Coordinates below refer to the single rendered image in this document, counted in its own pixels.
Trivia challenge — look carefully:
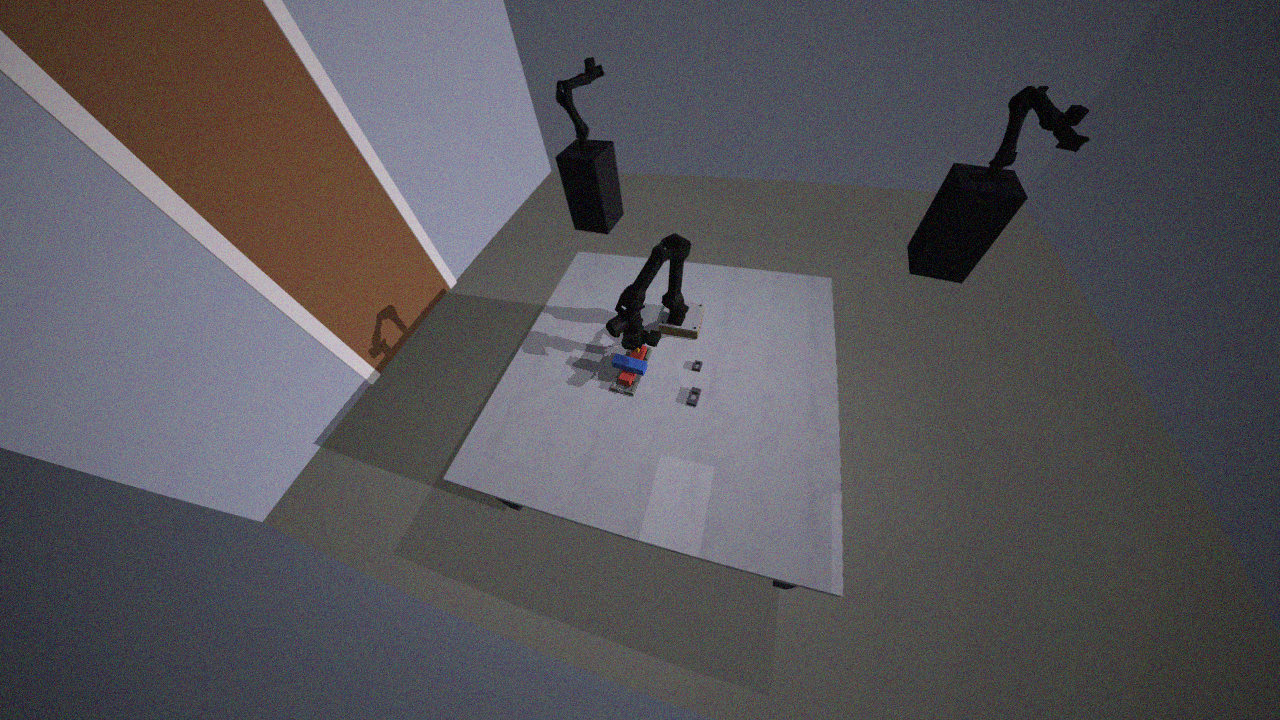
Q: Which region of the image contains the blue bar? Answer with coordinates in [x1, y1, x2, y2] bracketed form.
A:
[612, 354, 648, 375]

